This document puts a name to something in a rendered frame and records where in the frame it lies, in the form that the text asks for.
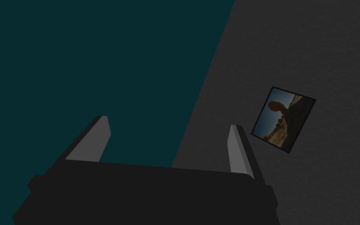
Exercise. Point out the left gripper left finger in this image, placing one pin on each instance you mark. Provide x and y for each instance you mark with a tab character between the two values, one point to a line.
91	143

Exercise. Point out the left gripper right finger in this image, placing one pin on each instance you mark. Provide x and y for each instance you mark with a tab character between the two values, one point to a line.
238	153

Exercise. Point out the framed desert rock picture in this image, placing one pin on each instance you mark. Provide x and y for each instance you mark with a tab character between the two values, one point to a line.
282	120

